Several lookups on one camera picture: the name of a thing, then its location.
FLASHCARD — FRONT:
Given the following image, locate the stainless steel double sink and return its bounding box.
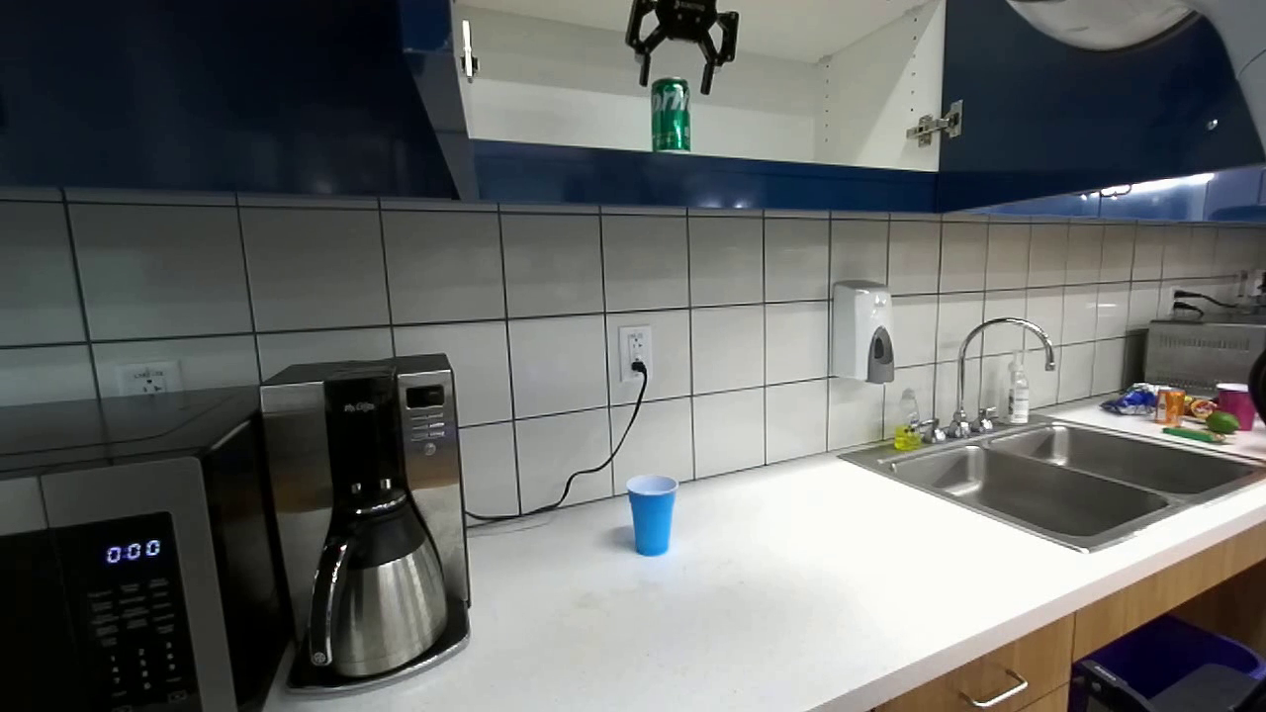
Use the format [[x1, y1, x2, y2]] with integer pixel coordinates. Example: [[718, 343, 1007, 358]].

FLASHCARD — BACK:
[[843, 417, 1266, 553]]

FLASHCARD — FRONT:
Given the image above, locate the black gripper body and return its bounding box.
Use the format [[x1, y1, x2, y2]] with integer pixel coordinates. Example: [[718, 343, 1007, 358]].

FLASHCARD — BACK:
[[649, 0, 723, 39]]

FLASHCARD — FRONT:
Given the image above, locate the green soda can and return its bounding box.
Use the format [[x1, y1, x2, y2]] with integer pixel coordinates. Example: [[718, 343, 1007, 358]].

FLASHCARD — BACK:
[[649, 76, 697, 155]]

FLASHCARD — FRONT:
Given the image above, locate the orange packet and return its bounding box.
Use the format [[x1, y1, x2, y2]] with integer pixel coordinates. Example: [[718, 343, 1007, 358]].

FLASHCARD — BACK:
[[1157, 383, 1212, 428]]

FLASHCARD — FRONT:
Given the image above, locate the blue cabinet door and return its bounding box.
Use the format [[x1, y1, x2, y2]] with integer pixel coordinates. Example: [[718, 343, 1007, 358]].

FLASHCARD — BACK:
[[393, 0, 482, 204], [939, 0, 1266, 219]]

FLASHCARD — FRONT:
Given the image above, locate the wooden drawer front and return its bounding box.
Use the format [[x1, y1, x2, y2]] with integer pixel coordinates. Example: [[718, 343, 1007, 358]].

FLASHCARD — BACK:
[[873, 619, 1080, 712]]

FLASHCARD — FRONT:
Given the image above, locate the black steel coffee maker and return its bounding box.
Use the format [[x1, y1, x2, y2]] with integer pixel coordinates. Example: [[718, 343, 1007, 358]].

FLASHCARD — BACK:
[[259, 353, 476, 691]]

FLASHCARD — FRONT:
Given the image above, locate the black steel microwave oven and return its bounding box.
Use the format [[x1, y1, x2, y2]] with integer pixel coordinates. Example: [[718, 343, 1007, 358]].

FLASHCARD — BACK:
[[0, 389, 290, 712]]

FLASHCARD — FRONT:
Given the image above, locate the black power cable with plug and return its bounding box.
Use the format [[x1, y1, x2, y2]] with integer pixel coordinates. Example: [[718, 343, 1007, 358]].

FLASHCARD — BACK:
[[468, 358, 653, 528]]

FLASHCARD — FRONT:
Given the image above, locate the pink cup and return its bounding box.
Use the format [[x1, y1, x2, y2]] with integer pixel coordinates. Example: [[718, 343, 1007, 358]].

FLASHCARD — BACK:
[[1212, 380, 1258, 436]]

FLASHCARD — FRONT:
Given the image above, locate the white wall soap dispenser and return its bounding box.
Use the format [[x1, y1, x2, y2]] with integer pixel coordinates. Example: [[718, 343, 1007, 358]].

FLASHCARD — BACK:
[[830, 280, 897, 389]]

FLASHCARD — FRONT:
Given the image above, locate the steel countertop appliance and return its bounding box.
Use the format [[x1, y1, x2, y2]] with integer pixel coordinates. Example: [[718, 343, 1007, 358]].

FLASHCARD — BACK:
[[1138, 316, 1266, 395]]

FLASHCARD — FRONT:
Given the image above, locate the metal cabinet door hinge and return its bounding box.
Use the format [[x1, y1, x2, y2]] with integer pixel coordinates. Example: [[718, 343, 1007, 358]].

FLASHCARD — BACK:
[[450, 12, 480, 86], [901, 98, 964, 152]]

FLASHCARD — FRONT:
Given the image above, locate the blue closed wall cabinet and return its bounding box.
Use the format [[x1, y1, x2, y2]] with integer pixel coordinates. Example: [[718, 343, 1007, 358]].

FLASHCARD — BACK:
[[0, 0, 458, 207]]

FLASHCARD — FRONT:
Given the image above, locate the steel coffee carafe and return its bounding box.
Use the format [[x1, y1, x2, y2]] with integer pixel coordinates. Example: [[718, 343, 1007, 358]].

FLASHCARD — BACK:
[[306, 492, 454, 683]]

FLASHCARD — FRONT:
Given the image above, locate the metal drawer handle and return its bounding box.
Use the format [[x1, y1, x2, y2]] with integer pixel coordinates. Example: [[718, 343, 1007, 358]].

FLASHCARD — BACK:
[[964, 669, 1038, 712]]

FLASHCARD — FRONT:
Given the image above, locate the small clear soap bottle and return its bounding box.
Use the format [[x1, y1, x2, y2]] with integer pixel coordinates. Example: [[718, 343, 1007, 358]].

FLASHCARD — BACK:
[[1007, 358, 1038, 428]]

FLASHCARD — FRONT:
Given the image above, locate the chrome gooseneck faucet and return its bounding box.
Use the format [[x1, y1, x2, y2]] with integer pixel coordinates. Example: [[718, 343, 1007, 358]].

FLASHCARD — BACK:
[[922, 313, 1062, 447]]

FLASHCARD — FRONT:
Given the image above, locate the blue plastic cup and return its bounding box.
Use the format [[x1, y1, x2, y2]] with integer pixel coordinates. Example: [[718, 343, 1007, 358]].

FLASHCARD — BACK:
[[623, 470, 679, 557]]

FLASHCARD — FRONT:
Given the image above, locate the open wall cabinet white inside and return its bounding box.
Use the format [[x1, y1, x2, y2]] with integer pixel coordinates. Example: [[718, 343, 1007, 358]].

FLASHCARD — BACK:
[[449, 0, 954, 213]]

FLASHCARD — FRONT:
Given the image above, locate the blue item by sink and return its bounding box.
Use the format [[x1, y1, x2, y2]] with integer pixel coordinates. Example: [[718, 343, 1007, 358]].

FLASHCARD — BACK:
[[1101, 383, 1163, 420]]

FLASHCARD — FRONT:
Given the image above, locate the white wall outlet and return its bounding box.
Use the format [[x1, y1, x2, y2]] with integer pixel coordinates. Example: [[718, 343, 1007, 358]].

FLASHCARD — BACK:
[[115, 358, 185, 405], [617, 324, 656, 389]]

